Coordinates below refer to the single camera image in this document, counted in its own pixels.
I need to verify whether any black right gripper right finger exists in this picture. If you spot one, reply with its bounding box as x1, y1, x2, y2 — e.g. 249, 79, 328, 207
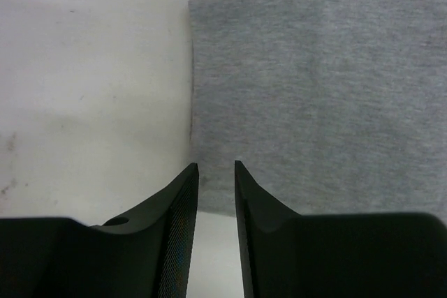
234, 161, 446, 297

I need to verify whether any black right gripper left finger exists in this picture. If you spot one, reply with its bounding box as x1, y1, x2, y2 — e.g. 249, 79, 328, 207
1, 163, 198, 297

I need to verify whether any grey tank top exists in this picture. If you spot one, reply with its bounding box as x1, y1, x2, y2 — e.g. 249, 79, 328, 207
189, 0, 446, 218

